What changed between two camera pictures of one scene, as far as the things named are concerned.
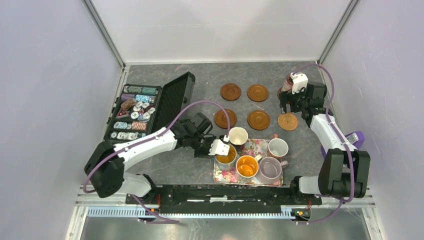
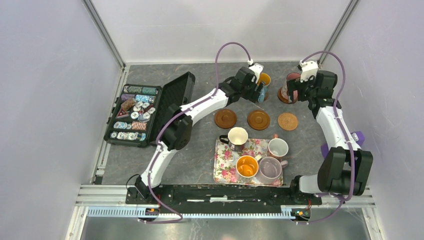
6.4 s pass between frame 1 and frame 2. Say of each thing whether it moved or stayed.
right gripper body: moved
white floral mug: stayed
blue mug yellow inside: moved
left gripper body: moved
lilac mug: stayed
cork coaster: stayed
